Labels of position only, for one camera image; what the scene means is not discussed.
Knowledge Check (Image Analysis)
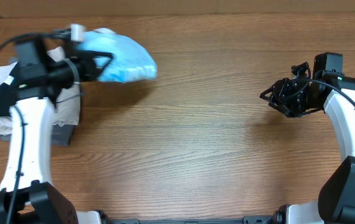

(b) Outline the folded beige garment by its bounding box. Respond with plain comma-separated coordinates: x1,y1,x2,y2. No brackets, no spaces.
0,63,80,136

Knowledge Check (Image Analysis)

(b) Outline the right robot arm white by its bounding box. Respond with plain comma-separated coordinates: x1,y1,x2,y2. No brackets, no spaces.
260,75,355,223

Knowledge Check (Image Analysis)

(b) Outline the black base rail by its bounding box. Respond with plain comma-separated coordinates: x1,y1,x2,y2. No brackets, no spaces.
102,214,285,224

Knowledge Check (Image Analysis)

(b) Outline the light blue t-shirt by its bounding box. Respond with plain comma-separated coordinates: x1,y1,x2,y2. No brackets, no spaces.
78,28,158,83

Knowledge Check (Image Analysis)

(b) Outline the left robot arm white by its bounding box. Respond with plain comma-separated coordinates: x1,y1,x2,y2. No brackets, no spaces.
0,30,113,223

